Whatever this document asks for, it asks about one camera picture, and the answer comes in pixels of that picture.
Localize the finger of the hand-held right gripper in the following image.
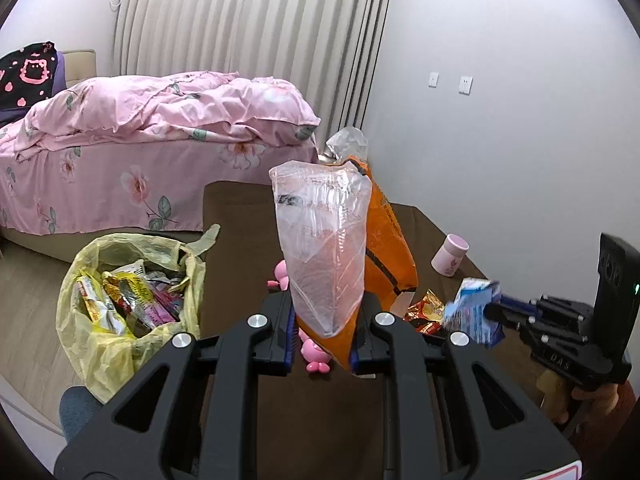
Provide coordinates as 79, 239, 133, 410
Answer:
482, 292, 541, 331

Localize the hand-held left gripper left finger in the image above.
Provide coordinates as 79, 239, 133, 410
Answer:
54, 290, 296, 480

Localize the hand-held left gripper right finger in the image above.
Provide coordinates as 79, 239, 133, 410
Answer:
349, 295, 581, 480

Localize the blue white carton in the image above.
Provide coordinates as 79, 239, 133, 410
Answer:
442, 277, 505, 346

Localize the orange snack bag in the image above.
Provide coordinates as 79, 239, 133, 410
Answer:
269, 155, 419, 373

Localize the white pink tissue packet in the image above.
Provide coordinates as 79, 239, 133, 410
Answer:
145, 287, 186, 323

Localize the yellow trash bag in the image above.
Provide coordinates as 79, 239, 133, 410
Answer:
56, 223, 221, 403

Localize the person's right hand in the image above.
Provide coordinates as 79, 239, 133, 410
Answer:
536, 371, 618, 426

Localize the pink caterpillar toy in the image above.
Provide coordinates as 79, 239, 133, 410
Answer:
267, 260, 333, 375

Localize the pink cup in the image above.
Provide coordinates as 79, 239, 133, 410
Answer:
431, 233, 470, 278

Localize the red gold snack packet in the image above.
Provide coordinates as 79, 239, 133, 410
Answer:
404, 289, 446, 336

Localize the orange yellow snack packet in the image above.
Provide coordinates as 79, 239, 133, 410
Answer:
74, 270, 121, 333

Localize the white plastic bag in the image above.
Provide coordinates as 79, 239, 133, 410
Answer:
325, 126, 369, 163

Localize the person's leg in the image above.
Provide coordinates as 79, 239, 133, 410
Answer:
59, 386, 103, 443

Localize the pink floral bed sheet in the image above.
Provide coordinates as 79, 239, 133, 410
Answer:
0, 125, 321, 236

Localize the pink floral quilt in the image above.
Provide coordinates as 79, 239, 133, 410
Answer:
14, 71, 322, 153

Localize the white pleated curtain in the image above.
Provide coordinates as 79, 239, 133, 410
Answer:
112, 0, 398, 133

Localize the beige headboard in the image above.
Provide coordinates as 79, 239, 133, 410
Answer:
64, 49, 97, 86

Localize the black pink cat pillow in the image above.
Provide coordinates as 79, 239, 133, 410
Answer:
0, 41, 58, 111

